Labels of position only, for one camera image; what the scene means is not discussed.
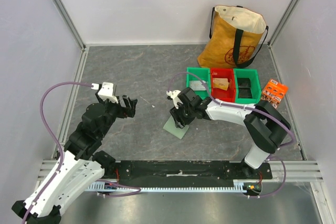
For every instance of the orange packet box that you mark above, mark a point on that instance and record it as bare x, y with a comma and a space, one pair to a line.
274, 92

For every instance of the grey cable duct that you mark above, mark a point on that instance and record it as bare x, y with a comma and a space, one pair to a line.
104, 187

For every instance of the brown cards in bin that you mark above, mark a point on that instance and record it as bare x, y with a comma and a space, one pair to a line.
221, 83

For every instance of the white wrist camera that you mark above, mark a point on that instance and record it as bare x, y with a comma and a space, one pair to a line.
173, 95
105, 91

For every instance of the left green bin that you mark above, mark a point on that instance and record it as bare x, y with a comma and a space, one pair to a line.
204, 74

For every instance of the silver cards in bin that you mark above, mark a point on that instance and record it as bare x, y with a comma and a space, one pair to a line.
197, 85

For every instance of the aluminium frame rail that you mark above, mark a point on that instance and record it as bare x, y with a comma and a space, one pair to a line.
273, 170

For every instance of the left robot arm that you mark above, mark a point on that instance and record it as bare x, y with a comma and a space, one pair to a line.
80, 164

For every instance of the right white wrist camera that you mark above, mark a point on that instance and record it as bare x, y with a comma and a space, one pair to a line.
173, 95

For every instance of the yellow tote bag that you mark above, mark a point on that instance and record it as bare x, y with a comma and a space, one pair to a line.
234, 35

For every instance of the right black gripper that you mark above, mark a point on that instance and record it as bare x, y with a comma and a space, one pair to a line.
180, 114

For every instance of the red bin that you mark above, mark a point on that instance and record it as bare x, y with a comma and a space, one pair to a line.
230, 94

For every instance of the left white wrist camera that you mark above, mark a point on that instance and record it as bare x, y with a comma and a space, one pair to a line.
105, 91

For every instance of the right green bin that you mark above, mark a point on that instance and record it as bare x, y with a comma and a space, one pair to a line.
252, 74

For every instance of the green bin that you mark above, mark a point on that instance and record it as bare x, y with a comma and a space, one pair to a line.
252, 74
204, 74

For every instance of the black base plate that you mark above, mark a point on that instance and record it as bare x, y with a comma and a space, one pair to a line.
157, 171

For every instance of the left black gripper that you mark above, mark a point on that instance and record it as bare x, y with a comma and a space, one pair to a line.
128, 110

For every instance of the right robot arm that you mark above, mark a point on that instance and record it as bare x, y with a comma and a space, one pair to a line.
266, 126

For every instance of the light green card holder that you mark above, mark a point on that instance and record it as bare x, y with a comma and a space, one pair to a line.
170, 127

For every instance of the black cards in bin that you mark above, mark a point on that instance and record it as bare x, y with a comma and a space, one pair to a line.
244, 88

